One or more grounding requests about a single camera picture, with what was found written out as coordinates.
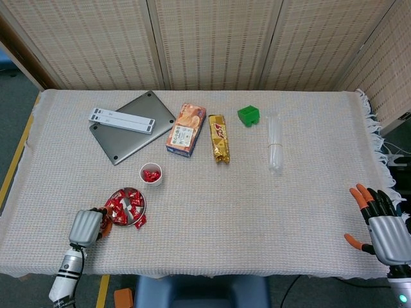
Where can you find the black equipment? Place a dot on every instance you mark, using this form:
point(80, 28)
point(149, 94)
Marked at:
point(398, 161)

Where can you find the beige woven screen panel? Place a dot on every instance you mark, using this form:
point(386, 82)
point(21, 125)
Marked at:
point(388, 70)
point(90, 45)
point(215, 45)
point(321, 45)

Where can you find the orange block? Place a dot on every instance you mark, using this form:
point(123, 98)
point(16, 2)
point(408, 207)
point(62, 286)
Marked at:
point(123, 297)

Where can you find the orange and blue biscuit box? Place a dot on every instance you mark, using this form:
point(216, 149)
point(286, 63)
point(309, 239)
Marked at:
point(184, 134)

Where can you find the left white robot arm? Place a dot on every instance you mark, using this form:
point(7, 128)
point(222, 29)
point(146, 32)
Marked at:
point(65, 276)

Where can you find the green plastic block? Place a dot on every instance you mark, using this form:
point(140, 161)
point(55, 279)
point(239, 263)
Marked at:
point(247, 115)

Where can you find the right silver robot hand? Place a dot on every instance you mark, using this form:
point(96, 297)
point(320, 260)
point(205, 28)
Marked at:
point(390, 240)

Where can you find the white paper cup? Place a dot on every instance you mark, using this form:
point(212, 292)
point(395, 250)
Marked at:
point(153, 184)

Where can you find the white folding laptop stand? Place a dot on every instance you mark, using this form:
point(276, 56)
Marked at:
point(122, 120)

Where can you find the clear plastic tube bundle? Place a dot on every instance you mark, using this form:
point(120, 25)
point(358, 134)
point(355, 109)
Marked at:
point(275, 157)

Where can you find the dark brown wooden beam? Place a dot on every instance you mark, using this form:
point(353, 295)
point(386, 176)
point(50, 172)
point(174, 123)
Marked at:
point(19, 48)

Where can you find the gold foil snack packet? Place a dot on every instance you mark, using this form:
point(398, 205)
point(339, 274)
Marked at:
point(220, 141)

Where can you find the yellow rubber band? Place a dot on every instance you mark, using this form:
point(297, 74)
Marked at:
point(275, 146)

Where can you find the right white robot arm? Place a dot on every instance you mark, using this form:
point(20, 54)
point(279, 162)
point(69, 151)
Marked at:
point(398, 285)

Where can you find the bowl of red candies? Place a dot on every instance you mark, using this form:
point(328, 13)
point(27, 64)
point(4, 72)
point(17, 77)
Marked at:
point(131, 211)

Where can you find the grey closed laptop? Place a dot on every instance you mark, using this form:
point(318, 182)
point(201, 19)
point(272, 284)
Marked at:
point(135, 141)

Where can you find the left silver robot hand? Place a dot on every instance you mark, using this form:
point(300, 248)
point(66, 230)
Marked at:
point(84, 227)

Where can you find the white woven tablecloth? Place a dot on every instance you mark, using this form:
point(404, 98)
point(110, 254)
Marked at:
point(224, 218)

